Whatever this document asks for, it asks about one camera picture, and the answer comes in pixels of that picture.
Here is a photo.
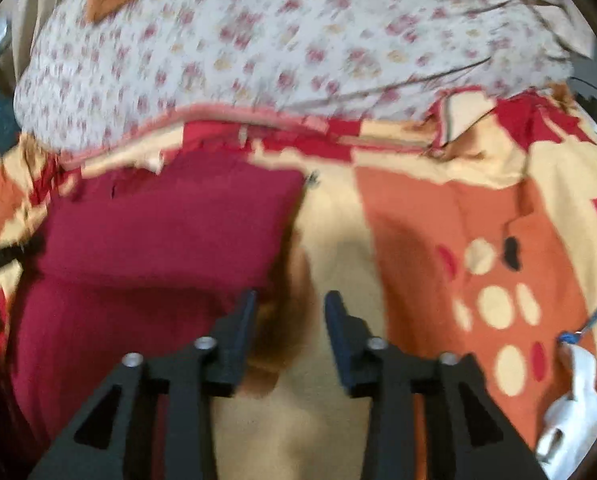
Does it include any blue plastic bag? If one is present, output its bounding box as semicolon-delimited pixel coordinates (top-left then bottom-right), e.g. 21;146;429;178
0;96;21;154

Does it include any red orange cream blanket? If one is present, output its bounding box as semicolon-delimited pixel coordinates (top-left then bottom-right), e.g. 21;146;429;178
0;89;597;479

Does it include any maroon long-sleeve sweater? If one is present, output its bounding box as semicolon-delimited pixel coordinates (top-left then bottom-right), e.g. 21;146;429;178
7;153;304;452

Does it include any white floral quilt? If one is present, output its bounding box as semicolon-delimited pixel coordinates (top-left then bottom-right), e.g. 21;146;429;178
14;0;594;155

